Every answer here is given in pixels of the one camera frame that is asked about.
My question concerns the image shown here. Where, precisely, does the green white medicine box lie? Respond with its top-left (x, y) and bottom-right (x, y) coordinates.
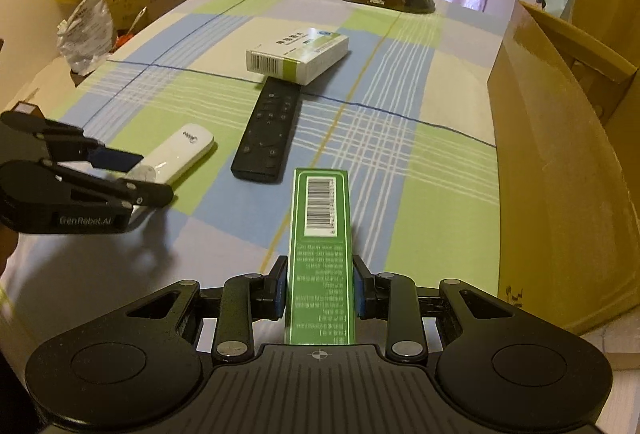
top-left (285, 168), bottom-right (356, 345)

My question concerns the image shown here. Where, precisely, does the white Midea remote control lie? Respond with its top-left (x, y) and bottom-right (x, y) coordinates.
top-left (125, 124), bottom-right (215, 185)

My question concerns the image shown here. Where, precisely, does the black remote control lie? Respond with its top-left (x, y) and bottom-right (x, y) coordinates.
top-left (231, 77), bottom-right (300, 183)

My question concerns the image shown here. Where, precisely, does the white green Mecobalamin tablet box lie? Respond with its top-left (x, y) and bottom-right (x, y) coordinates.
top-left (245, 27), bottom-right (349, 86)

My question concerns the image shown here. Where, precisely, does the small brown open box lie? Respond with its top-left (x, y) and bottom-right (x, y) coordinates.
top-left (12, 101), bottom-right (44, 119)

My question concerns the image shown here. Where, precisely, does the crumpled silver foil bag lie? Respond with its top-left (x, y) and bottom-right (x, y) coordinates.
top-left (56, 0), bottom-right (115, 76)

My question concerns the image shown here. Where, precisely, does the plaid tablecloth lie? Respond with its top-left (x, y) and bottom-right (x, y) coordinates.
top-left (1, 0), bottom-right (506, 365)

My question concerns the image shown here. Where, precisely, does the large brown cardboard box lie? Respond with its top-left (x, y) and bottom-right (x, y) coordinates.
top-left (487, 1), bottom-right (639, 334)

